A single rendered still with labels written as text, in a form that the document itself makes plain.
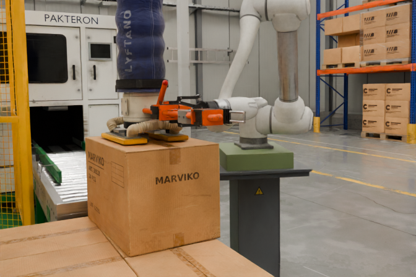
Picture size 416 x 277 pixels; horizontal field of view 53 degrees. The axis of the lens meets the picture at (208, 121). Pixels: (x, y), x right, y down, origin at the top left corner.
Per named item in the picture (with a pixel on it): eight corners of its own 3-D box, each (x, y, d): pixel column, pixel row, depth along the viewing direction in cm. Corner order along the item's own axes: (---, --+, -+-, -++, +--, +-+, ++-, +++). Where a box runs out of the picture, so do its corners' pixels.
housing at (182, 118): (176, 122, 150) (176, 110, 150) (193, 121, 153) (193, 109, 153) (185, 123, 144) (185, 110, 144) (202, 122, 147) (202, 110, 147)
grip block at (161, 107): (149, 119, 168) (149, 104, 168) (171, 118, 173) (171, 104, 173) (157, 120, 161) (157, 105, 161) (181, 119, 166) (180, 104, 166)
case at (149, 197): (88, 217, 209) (85, 136, 206) (161, 204, 229) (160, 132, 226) (130, 258, 157) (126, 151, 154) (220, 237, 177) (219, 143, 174)
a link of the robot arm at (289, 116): (274, 125, 242) (314, 127, 236) (270, 140, 229) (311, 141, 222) (268, -12, 206) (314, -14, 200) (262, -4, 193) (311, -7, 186)
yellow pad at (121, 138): (101, 136, 197) (100, 126, 197) (121, 135, 202) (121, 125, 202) (124, 144, 168) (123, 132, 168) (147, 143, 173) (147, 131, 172)
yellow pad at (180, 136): (139, 134, 207) (138, 124, 206) (158, 133, 212) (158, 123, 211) (168, 141, 177) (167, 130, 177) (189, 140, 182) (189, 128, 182)
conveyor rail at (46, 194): (24, 169, 418) (23, 149, 416) (30, 168, 420) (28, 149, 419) (56, 242, 213) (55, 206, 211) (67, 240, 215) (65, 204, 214)
